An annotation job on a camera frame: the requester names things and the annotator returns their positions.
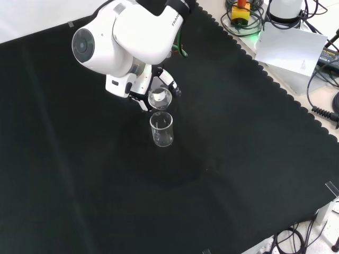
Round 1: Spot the white device with black band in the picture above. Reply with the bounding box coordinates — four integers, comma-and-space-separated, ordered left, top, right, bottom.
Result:
265, 0, 308, 29

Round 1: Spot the tall clear glass beaker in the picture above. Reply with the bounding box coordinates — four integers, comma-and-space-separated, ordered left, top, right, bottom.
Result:
149, 111, 174, 148

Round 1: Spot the pale grey box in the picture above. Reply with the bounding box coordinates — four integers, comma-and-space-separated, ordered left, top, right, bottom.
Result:
258, 60, 311, 95

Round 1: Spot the white power strip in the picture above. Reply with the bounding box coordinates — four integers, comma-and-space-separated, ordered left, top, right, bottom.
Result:
247, 236, 276, 254

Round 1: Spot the wide clear glass beaker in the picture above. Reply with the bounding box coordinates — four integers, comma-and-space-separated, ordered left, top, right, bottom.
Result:
147, 87, 173, 112

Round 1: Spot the black floor cable bundle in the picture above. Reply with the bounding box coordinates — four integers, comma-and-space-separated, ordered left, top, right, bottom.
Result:
272, 216, 339, 254

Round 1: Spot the pale board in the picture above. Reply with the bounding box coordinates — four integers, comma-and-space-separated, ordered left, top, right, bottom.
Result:
254, 21, 328, 78

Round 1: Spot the white metal bracket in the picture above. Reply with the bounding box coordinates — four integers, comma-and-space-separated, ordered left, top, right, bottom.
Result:
316, 196, 339, 229

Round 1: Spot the black cable loop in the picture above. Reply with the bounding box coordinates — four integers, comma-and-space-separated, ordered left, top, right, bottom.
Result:
220, 0, 267, 38

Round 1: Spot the black power adapter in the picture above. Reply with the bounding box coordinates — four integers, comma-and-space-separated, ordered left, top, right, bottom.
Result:
316, 43, 339, 67

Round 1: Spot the green cable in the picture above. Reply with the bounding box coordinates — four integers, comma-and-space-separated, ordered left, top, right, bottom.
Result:
171, 24, 190, 58

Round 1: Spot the black bench cloth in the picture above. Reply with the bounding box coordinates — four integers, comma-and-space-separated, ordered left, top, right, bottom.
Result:
0, 0, 339, 254

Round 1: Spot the yellow stop button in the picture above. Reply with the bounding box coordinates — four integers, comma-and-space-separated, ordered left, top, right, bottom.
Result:
230, 0, 251, 28

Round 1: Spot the coiled black cable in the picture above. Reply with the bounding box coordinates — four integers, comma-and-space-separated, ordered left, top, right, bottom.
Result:
306, 65, 339, 122

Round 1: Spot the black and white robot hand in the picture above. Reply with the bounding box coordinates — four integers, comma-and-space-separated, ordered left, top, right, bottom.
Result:
105, 66, 182, 112

